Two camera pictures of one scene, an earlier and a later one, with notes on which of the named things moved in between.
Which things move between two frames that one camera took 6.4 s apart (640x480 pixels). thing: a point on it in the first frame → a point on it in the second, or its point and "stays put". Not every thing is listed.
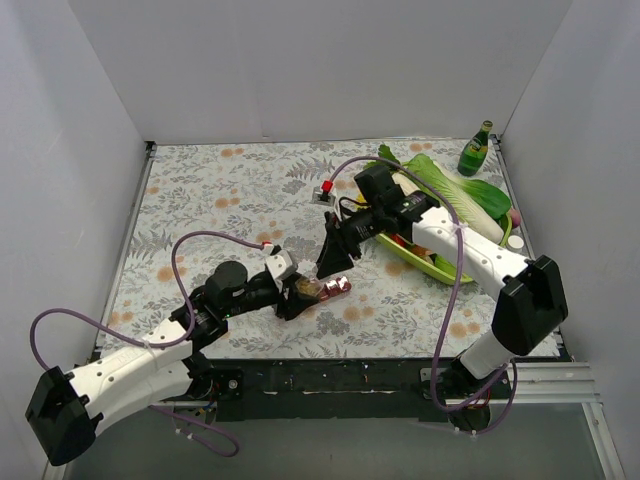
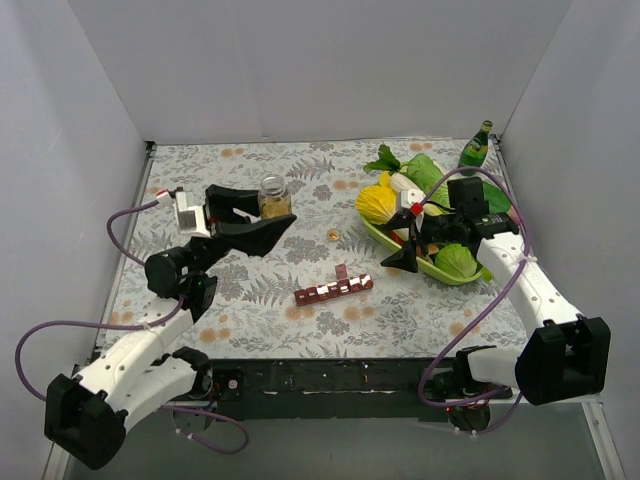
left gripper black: [285, 300] → [214, 218]
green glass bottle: [475, 153] stays put
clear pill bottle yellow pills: [309, 284] → [274, 198]
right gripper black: [340, 238] → [424, 232]
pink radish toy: [515, 217] stays put
